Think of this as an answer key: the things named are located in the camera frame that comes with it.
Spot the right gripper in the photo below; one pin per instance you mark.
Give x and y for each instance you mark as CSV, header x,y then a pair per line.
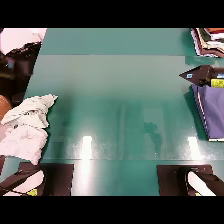
x,y
201,75

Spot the cream T-shirt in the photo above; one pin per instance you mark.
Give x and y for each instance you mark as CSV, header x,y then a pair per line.
x,y
31,108

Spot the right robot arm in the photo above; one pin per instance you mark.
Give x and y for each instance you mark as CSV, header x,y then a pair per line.
x,y
218,82

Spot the stack of folded clothes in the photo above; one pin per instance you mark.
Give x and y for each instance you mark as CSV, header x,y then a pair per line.
x,y
210,41

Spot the purple garment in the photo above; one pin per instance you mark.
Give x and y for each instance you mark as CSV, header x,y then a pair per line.
x,y
213,110

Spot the white garment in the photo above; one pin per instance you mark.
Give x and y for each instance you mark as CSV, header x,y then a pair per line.
x,y
23,141

